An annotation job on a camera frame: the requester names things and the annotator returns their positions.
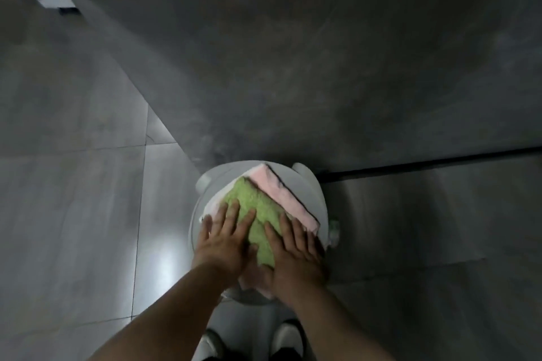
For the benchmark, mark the person's left forearm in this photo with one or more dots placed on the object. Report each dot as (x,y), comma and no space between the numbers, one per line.
(165,318)

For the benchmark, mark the person's left thumb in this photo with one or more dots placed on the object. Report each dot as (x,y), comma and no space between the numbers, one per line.
(253,254)

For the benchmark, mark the person's right little finger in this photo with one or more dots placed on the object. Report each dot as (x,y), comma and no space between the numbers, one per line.
(316,245)

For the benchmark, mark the person's right forearm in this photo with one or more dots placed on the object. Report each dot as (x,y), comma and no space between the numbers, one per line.
(334,327)

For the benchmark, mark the person's left little finger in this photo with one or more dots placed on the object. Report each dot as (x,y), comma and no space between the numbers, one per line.
(206,228)

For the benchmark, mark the person's white shoe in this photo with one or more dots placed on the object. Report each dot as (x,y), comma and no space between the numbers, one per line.
(211,347)
(288,339)

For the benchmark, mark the person's right hand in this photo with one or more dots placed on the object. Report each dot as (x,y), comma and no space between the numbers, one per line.
(296,269)

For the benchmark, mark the person's right middle finger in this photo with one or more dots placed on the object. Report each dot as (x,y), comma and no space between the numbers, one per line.
(286,231)

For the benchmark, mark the person's left white shoe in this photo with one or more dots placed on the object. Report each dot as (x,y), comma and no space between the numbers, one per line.
(211,347)

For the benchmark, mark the person's left hand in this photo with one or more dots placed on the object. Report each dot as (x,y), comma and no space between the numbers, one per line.
(222,248)

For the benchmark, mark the pink towel with dark trim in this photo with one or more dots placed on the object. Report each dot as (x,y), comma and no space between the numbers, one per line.
(283,191)

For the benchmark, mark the person's right white shoe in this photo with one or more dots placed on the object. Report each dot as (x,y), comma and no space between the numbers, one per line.
(288,339)

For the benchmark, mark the green terry towel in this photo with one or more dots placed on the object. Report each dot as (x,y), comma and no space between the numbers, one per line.
(258,212)

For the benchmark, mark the person's left middle finger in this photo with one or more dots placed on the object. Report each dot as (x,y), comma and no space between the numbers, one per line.
(232,217)

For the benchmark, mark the white round stool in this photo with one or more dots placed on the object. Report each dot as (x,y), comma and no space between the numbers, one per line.
(203,208)

